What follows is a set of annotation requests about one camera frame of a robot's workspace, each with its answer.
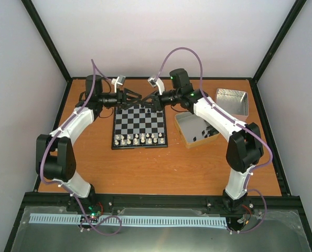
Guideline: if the light blue cable duct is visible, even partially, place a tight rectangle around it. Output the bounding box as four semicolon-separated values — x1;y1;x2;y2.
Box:
29;213;227;229

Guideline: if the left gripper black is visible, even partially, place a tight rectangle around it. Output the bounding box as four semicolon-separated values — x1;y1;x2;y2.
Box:
99;89;143;111

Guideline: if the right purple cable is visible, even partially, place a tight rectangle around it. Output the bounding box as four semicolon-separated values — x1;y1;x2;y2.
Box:
157;47;274;235

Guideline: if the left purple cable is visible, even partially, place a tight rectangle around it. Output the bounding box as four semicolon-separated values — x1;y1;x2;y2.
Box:
39;59;123;236

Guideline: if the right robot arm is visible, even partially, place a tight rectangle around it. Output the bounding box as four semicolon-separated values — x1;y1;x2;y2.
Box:
142;68;264;213

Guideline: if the yellow metal tin box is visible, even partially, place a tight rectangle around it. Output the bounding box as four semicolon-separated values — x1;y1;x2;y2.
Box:
174;112;220;149

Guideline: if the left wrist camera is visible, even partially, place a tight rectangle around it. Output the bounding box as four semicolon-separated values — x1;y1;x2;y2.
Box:
111;75;126;93

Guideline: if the metal base plate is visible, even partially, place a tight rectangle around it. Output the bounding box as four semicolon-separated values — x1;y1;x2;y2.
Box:
11;207;310;251

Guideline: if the purple cable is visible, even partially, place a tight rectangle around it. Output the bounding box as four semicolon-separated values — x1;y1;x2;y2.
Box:
157;47;274;235
39;59;123;236

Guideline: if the black silver chess board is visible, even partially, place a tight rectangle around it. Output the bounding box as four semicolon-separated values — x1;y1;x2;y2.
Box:
111;104;168;150

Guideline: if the black aluminium frame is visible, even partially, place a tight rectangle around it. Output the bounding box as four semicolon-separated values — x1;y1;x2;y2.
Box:
4;1;312;251

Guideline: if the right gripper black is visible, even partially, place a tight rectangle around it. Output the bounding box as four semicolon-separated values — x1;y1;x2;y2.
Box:
139;90;180;112

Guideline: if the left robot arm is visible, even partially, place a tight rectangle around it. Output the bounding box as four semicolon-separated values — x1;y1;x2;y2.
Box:
36;75;142;212

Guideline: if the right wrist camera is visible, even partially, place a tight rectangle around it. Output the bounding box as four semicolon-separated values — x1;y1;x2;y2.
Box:
147;75;165;95

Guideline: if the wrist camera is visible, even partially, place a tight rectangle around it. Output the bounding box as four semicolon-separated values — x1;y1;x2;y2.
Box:
111;75;126;93
147;75;165;95

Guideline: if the white king piece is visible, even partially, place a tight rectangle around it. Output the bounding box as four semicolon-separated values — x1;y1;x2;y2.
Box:
140;133;145;144

